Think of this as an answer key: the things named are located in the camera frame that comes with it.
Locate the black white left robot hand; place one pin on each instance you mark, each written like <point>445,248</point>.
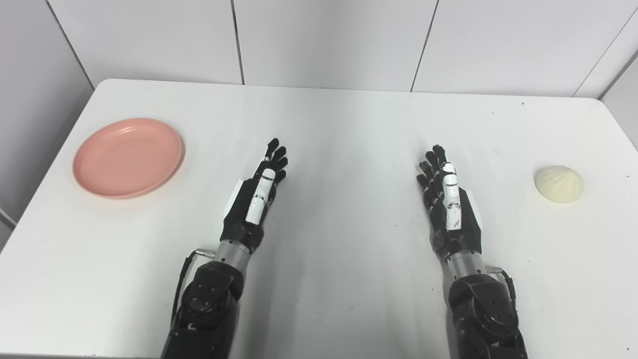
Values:
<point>238,214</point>

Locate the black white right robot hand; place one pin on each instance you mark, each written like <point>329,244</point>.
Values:
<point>463,227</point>

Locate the cream steamed bun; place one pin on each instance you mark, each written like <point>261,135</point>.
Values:
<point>558,184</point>

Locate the pink round plate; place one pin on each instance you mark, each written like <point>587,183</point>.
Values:
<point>127,159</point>

